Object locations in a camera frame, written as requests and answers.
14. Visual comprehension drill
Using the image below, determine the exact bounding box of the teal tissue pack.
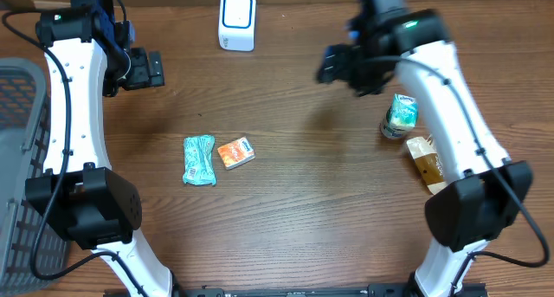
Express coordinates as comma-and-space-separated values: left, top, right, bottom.
183, 135, 216, 186
384, 94, 419, 131

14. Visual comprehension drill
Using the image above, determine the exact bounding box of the green lid jar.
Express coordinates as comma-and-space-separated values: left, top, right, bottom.
380, 116, 413, 139

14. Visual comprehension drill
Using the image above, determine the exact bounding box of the brown snack bag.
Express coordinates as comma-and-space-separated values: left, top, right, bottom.
406, 135, 447, 195

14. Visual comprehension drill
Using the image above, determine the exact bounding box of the orange tissue pack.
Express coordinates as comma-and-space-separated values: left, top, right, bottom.
217, 137, 255, 170

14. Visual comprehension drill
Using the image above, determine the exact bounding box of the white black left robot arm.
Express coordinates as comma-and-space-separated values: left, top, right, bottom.
25, 0, 178, 296

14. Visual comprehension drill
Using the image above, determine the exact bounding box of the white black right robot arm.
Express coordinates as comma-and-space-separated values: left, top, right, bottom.
317, 8, 532, 296

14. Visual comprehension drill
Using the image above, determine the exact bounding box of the white barcode scanner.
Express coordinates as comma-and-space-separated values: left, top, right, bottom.
218, 0, 257, 52

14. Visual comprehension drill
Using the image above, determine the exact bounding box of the dark grey plastic basket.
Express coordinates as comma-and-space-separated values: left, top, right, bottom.
1, 57, 50, 296

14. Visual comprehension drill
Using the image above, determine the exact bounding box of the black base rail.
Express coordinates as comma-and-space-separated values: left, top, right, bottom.
103, 282, 490, 297

